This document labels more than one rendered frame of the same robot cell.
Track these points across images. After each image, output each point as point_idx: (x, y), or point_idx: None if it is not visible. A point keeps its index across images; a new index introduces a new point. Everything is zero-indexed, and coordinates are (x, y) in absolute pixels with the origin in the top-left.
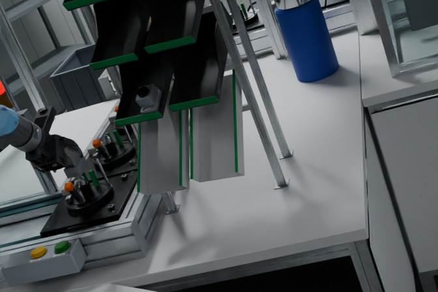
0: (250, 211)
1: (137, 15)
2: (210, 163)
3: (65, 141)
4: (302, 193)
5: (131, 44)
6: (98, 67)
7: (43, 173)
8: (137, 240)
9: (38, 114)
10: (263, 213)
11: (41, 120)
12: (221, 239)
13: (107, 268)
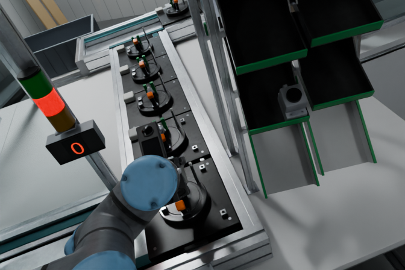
0: (345, 184)
1: None
2: (328, 153)
3: (181, 162)
4: (381, 160)
5: (278, 36)
6: (246, 71)
7: (109, 177)
8: (270, 247)
9: (141, 135)
10: (362, 185)
11: (153, 144)
12: (347, 223)
13: None
